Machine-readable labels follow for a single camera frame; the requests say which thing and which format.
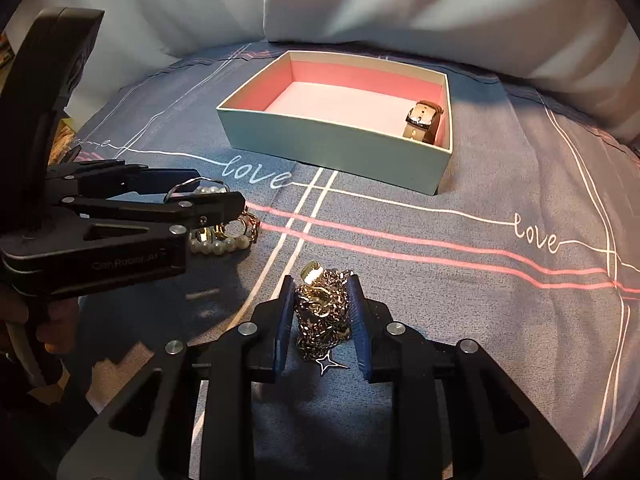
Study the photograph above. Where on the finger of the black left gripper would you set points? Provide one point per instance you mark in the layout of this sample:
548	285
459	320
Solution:
192	212
108	178

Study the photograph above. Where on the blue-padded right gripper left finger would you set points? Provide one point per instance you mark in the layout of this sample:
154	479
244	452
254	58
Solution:
146	430

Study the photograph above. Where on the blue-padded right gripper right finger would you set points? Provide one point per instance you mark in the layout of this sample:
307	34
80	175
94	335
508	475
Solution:
457	391

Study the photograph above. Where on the person's left hand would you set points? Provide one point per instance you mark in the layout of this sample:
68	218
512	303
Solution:
55	325

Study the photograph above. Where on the white pillow left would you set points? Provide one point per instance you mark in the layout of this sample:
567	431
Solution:
139	37

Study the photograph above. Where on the white pillow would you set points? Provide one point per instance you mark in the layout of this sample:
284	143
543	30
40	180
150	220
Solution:
139	37
583	52

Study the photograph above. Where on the teal box pink interior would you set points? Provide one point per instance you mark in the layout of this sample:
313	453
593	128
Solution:
345	112

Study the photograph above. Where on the grey plaid bed sheet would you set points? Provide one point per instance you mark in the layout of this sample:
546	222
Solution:
530	246

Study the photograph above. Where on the brown leather watch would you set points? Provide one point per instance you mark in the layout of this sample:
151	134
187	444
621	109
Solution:
422	122

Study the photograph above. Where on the white pillow right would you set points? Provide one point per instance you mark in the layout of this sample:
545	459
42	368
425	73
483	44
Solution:
583	52

